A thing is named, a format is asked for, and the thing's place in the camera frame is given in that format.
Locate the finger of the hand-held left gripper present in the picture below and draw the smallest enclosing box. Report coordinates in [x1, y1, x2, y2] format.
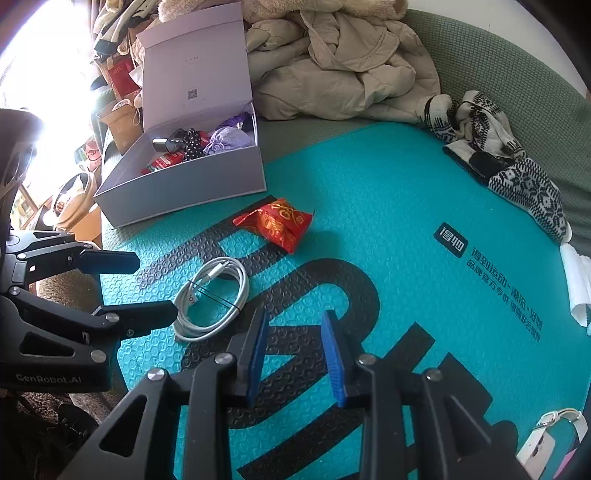
[9, 287, 179, 364]
[9, 232, 141, 283]

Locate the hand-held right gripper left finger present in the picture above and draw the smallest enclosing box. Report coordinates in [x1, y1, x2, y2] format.
[60, 307, 269, 480]

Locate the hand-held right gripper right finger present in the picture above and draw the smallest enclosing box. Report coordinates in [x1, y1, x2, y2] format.
[321, 310, 532, 480]

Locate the white cable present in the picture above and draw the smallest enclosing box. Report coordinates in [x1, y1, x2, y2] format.
[173, 257, 250, 343]

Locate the white gift box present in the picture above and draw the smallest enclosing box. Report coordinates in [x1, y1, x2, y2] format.
[93, 2, 267, 229]

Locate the long red snack packet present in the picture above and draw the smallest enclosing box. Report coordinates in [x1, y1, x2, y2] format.
[141, 154, 186, 177]

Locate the dark translucent charger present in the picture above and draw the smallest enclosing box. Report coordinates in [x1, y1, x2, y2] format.
[152, 129, 188, 154]

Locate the red gold candy packet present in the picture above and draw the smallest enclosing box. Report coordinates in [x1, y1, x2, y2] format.
[232, 198, 315, 254]

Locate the black polka-dot hair tie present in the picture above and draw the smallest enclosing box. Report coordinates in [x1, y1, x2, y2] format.
[184, 129, 206, 162]

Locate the brown fuzzy rug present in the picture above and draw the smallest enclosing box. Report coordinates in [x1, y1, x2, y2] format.
[36, 270, 103, 315]

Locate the beige round bag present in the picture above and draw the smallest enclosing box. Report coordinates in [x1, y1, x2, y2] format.
[52, 171, 100, 232]

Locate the brown cardboard box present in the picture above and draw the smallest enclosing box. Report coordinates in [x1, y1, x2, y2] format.
[98, 99, 145, 156]

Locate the teal printed mat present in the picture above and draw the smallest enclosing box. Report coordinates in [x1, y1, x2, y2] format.
[99, 122, 591, 480]

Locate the red box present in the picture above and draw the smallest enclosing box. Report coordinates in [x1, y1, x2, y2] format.
[104, 58, 140, 100]

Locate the purple tassel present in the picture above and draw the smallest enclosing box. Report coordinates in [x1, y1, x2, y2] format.
[222, 112, 253, 133]

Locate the pile of clothes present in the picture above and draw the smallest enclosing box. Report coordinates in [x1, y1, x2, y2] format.
[90, 0, 162, 57]

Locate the white folded paper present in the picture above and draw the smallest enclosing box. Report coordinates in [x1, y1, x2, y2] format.
[560, 242, 591, 329]

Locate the black white knit garment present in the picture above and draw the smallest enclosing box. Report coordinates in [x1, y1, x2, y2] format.
[418, 90, 573, 244]

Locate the beige jacket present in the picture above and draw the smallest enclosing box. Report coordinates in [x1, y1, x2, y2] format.
[246, 9, 442, 125]

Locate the cream fleece blanket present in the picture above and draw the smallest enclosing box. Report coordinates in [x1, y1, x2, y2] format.
[157, 0, 410, 25]

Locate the green sofa cover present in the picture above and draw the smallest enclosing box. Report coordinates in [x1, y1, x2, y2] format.
[92, 9, 591, 232]

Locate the purple drawstring sachet pouch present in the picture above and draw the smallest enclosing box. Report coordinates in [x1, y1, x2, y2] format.
[203, 127, 256, 156]

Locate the white watch strap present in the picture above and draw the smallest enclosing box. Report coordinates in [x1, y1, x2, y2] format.
[516, 408, 583, 480]

